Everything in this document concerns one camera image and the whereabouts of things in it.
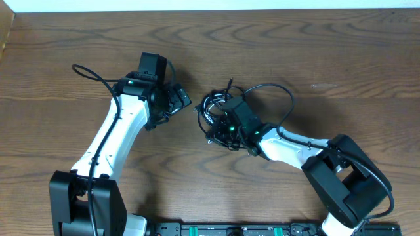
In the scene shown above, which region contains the black usb cable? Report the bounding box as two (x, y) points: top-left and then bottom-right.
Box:
(192, 77), (247, 145)

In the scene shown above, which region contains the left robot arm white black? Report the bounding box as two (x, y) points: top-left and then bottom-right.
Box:
(49, 52), (191, 236)

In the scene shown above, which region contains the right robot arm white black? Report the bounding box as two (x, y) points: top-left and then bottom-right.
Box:
(200, 94), (394, 235)

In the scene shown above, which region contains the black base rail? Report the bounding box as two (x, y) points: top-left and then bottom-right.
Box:
(144, 221), (403, 236)

